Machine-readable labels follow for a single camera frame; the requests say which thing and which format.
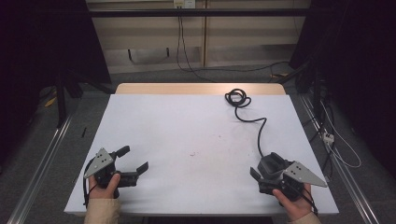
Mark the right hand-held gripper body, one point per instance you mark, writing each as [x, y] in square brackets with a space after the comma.
[299, 175]

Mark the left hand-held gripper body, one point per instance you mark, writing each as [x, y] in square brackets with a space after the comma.
[101, 161]

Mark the person's left hand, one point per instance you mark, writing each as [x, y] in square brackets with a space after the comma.
[106, 188]

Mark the person's right hand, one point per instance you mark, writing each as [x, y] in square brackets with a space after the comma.
[295, 207]

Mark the small black floor object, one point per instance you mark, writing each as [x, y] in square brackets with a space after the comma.
[83, 132]

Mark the white power strip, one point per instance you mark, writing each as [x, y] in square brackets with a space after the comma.
[328, 137]

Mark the white table cover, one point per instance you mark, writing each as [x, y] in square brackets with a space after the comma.
[193, 133]

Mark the black metal stand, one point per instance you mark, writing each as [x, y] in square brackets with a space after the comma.
[62, 99]
[316, 90]

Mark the yellow floor tape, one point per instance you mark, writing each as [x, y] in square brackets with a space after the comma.
[50, 102]

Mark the wooden table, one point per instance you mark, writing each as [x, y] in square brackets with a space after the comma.
[193, 88]

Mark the black curtain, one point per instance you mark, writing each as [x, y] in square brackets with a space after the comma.
[358, 46]
[40, 40]

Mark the black horizontal bar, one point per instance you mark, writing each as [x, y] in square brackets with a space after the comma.
[199, 12]

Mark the metal floor rail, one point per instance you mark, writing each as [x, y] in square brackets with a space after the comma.
[339, 165]
[40, 168]

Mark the white wall socket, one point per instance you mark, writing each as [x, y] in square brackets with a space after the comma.
[184, 3]

